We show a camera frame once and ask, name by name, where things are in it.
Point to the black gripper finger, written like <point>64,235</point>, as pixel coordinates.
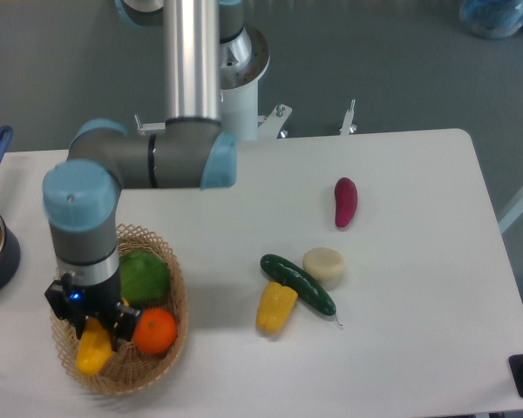
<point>122,325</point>
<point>67,304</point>

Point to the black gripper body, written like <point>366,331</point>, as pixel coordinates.
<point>99,300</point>

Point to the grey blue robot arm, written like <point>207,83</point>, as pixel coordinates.
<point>81,195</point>

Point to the woven wicker basket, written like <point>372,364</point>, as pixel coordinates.
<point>129,370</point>

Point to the orange fruit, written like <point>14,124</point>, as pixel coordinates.
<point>156,331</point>

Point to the green bok choy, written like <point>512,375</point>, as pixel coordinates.
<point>144,278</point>

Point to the yellow bell pepper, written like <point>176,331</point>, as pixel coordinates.
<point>276,304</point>

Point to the dark green cucumber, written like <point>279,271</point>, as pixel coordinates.
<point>288,274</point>

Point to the cream round cake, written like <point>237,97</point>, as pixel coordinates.
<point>325,265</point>

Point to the purple sweet potato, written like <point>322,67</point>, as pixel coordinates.
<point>346,200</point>

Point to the blue plastic bag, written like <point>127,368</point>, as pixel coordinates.
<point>493,20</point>

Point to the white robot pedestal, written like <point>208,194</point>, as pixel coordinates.
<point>244,62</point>

